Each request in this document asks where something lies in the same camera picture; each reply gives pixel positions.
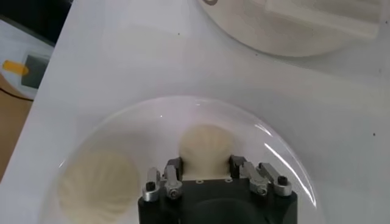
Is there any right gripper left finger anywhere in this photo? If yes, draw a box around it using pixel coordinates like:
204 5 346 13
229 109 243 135
141 156 185 203

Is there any white steamed baozi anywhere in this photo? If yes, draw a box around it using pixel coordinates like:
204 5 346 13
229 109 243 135
57 150 141 224
178 124 235 180

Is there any white electric cooker pot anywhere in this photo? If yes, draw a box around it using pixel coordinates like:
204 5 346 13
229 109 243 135
197 0 383 58

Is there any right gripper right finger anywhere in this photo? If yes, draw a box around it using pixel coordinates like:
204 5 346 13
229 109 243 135
228 154 293 197

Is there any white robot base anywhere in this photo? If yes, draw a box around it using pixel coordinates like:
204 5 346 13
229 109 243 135
0 18 55 100

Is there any large white plate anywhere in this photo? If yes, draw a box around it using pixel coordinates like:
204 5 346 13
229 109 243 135
39 96 325 224

